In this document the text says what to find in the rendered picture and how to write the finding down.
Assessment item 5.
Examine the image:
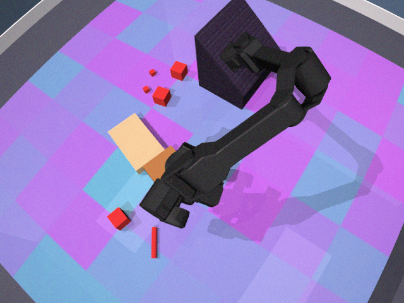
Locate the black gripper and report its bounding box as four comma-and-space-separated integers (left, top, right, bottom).
160, 197, 194, 229

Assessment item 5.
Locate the tan board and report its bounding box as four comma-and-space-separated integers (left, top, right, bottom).
108, 113, 164, 174

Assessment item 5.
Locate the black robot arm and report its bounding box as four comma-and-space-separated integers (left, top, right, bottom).
139, 32, 331, 222

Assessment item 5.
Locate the orange square block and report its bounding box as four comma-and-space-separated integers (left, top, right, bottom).
143, 145, 176, 182

